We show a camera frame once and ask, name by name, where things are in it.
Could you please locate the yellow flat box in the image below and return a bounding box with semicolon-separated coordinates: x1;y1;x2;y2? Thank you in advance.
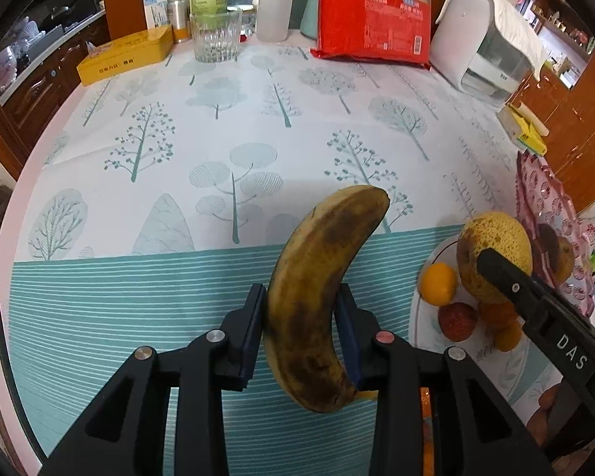
77;25;174;86

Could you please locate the small white carton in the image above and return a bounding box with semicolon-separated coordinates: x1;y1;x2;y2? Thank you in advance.
142;0;169;29

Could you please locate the small red fruit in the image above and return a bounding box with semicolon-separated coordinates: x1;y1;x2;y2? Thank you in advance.
438;302;478;342

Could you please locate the metal can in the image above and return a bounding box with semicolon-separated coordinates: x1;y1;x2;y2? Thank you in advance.
167;0;191;43

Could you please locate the red paper cup package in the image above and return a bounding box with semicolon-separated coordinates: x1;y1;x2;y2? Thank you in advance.
311;0;431;65

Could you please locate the red yellow apple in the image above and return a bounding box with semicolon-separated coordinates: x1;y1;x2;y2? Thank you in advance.
550;238;575;285

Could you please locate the small glass jar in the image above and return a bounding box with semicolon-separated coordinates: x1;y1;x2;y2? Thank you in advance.
228;3;257;42

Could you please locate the person right hand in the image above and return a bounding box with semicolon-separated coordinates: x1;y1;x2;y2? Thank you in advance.
527;385;576;476

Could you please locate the pink glass fruit bowl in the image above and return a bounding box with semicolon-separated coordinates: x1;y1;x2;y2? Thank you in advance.
516;150;595;317

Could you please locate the clear glass tumbler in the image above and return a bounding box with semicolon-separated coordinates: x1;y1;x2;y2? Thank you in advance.
190;11;242;63

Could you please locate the teal striped placemat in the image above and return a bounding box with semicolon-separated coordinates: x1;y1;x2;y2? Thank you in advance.
8;226;458;475

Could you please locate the yellow tissue pack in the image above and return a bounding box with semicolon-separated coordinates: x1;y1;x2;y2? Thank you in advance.
497;103;549;156

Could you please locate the small yellow-orange mandarin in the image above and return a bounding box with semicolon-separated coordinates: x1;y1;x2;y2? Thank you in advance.
493;320;522;353

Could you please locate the spotted ripe banana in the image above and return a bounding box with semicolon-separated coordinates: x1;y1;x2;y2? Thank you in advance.
263;185;390;414

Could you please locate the large orange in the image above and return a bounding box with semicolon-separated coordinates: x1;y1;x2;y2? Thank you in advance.
478;301;518;331

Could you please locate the black cable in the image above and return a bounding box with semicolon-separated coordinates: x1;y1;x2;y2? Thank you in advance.
0;255;48;462

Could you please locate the dark green avocado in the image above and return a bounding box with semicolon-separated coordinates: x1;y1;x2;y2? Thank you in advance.
538;224;559;271

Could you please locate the white squeeze bottle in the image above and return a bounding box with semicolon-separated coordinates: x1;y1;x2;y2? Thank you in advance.
255;0;293;43

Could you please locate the white cloth on appliance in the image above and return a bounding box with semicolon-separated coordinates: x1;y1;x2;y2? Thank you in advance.
492;0;547;81

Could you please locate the round printed white placemat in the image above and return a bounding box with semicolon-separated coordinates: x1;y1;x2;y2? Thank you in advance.
408;234;534;405

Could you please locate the yellow speckled pear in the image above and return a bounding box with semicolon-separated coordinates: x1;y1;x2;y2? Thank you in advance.
457;211;533;304

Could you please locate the white countertop appliance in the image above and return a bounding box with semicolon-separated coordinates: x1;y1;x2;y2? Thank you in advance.
430;0;533;106

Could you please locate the tree pattern tablecloth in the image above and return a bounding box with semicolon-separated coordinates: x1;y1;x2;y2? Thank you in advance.
1;43;516;269

